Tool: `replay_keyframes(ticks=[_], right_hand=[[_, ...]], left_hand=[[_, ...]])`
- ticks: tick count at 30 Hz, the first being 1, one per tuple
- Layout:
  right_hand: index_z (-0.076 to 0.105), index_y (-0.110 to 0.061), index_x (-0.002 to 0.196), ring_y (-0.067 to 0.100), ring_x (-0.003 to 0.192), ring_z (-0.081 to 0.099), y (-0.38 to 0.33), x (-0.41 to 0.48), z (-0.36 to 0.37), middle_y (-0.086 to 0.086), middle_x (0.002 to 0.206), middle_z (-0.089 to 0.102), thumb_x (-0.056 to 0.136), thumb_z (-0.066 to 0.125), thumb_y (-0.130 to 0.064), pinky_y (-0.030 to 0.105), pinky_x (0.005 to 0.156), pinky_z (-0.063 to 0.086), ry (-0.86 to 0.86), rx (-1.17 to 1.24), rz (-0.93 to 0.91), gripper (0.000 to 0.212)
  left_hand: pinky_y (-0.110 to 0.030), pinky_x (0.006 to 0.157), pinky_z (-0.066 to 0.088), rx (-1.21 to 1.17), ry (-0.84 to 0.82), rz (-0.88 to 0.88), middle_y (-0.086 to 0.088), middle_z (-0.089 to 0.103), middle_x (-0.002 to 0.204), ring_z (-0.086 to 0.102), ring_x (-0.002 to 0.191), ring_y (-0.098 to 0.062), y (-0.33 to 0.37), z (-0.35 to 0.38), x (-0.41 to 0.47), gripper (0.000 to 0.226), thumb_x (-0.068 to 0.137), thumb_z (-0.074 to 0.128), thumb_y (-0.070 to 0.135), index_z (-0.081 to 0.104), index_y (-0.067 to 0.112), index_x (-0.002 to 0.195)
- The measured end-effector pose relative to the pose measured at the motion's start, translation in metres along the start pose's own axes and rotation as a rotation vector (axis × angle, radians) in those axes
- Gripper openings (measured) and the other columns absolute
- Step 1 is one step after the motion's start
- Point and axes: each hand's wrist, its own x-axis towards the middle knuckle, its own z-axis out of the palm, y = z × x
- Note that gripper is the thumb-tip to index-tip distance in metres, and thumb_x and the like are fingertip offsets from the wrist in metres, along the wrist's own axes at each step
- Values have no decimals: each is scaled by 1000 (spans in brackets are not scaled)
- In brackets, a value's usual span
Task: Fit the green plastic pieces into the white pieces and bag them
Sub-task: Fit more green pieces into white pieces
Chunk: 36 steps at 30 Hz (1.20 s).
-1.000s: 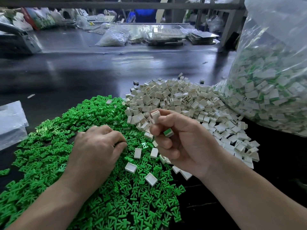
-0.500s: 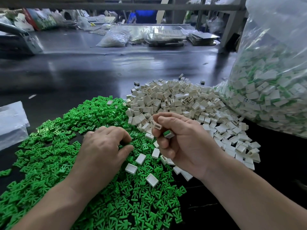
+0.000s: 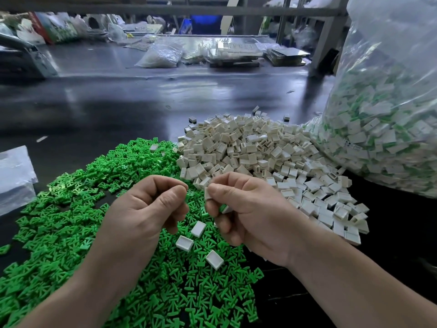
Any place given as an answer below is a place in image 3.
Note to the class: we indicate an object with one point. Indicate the person's right hand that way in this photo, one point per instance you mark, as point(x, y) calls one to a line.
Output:
point(263, 215)

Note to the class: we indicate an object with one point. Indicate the person's left hand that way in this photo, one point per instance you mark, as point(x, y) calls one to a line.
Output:
point(140, 225)

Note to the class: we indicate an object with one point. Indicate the green and white assembled part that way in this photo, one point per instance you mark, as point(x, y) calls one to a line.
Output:
point(224, 208)

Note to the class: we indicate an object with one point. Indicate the pile of white plastic caps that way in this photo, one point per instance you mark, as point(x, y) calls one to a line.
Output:
point(273, 147)

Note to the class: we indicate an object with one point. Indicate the pile of green plastic clips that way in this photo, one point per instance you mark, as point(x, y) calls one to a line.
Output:
point(54, 218)

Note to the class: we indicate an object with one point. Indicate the clear plastic bag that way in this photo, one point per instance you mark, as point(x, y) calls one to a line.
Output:
point(379, 123)

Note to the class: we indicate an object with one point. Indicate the person's left forearm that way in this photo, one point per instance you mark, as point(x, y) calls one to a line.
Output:
point(58, 304)

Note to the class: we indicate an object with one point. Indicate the person's right forearm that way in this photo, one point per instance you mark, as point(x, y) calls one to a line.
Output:
point(362, 290)

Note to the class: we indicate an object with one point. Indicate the small green plastic part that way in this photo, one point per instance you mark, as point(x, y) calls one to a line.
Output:
point(3, 248)

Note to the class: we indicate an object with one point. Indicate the small clear bag of parts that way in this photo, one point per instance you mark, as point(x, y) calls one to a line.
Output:
point(159, 56)

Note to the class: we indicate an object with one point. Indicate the stack of clear flat bags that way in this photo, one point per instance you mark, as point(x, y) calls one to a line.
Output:
point(17, 179)

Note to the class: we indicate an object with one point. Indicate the dark flat tray stack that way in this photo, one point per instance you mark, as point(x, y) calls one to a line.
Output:
point(287, 56)

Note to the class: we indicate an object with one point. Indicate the blue crate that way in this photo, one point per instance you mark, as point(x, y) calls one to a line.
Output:
point(201, 24)

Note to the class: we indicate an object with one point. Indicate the grey heat sealer machine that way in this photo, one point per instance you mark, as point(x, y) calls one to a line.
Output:
point(27, 58)

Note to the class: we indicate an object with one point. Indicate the grey metal horizontal bar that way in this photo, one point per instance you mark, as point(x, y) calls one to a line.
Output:
point(205, 10)

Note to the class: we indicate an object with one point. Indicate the grey metal slanted post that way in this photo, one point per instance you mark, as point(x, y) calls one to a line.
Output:
point(329, 34)

